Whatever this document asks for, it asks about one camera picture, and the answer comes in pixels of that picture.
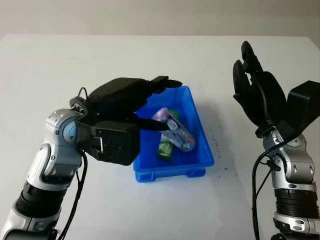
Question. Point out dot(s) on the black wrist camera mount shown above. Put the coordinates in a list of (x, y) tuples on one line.
[(305, 105), (117, 142)]

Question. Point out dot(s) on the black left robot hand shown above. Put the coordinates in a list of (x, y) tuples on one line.
[(117, 97)]

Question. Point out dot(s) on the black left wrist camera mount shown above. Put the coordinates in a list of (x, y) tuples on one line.
[(117, 142)]

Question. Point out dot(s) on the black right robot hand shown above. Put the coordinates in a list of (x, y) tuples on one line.
[(262, 100)]

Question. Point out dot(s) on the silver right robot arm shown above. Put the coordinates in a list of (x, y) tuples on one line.
[(297, 175)]

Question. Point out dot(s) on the blue plastic tray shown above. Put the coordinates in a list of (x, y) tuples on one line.
[(197, 150)]

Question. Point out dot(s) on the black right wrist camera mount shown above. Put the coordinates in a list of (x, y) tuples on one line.
[(305, 105)]

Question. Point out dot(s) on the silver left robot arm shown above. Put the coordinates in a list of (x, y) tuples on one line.
[(50, 162)]

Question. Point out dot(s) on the clear purple snack packet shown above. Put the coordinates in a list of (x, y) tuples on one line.
[(180, 137)]

